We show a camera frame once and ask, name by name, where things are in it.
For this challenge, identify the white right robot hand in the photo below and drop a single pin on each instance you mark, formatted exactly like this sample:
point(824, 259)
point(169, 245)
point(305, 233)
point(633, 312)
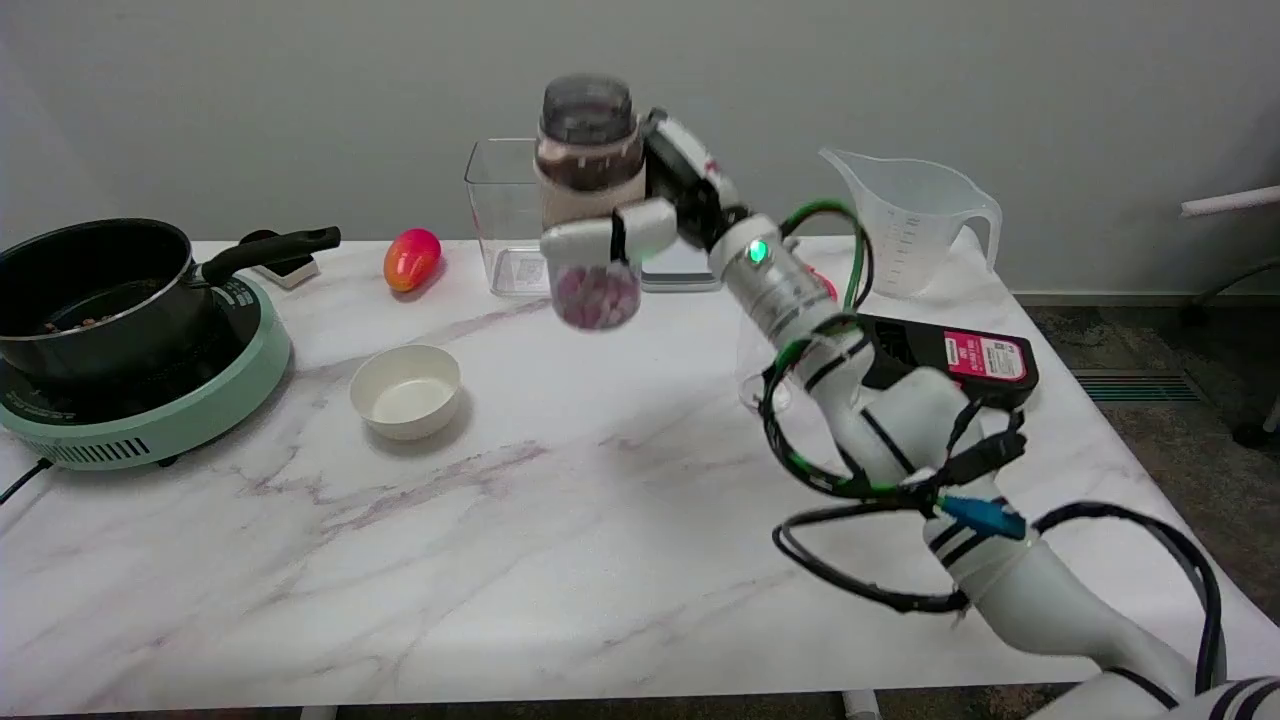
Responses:
point(700, 190)

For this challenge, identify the clear plastic bottle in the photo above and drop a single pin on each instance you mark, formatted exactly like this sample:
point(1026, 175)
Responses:
point(590, 130)

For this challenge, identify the pink candy pieces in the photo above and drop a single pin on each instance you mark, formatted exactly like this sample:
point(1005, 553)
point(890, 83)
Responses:
point(595, 300)

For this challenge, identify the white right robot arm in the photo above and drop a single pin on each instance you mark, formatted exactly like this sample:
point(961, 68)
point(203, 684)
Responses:
point(900, 420)

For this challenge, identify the tall clear measuring cup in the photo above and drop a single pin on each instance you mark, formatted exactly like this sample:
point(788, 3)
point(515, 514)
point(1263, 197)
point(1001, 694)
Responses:
point(752, 375)

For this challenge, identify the clear plastic measuring jug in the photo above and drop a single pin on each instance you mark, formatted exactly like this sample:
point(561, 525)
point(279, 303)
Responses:
point(915, 230)

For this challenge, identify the grey white square scale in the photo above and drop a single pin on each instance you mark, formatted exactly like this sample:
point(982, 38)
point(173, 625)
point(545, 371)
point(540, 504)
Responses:
point(682, 277)

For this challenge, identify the red round lid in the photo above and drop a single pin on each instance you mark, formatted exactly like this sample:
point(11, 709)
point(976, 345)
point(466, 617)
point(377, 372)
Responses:
point(827, 286)

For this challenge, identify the clear square storage container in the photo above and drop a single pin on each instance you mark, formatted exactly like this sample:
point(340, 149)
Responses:
point(505, 220)

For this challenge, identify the red orange toy mango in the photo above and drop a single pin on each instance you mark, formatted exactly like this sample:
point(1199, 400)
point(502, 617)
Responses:
point(411, 259)

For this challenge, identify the black device with red label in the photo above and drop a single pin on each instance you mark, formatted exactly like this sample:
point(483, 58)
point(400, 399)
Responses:
point(985, 355)

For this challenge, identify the white bowl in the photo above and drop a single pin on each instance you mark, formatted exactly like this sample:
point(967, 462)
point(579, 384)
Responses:
point(405, 395)

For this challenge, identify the black white small gadget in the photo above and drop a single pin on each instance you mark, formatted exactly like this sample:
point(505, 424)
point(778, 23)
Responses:
point(290, 272)

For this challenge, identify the floor vent grille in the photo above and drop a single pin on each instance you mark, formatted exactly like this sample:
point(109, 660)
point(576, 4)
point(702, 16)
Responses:
point(1135, 386)

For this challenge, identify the white pipe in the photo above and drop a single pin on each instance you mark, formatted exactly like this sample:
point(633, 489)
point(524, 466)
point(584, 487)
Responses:
point(1240, 199)

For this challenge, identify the white table leg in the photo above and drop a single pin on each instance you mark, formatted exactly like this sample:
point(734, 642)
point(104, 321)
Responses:
point(318, 714)
point(860, 708)

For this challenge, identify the green induction cooker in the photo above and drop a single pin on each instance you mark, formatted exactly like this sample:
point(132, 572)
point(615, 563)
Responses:
point(180, 420)

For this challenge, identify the black saucepan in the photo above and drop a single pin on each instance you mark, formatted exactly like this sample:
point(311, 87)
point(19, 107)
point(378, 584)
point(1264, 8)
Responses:
point(90, 300)

